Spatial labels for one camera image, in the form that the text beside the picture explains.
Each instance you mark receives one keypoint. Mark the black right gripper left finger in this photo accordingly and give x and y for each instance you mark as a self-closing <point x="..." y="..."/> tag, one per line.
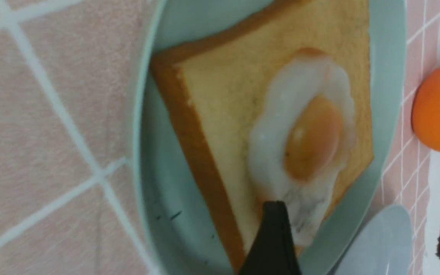
<point x="272" y="252"/>

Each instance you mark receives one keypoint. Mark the toast slice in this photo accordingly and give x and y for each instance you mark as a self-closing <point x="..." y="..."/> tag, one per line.
<point x="214" y="84"/>

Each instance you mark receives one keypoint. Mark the green centre plate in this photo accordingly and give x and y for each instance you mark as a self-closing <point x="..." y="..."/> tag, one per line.
<point x="178" y="227"/>

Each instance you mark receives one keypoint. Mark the pink checked tablecloth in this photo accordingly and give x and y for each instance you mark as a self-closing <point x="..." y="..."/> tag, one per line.
<point x="66" y="197"/>

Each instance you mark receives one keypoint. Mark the fried egg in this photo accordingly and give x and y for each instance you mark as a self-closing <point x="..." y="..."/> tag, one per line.
<point x="302" y="140"/>

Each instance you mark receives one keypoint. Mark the grey egg plate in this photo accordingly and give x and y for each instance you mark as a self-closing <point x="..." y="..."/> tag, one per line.
<point x="382" y="247"/>

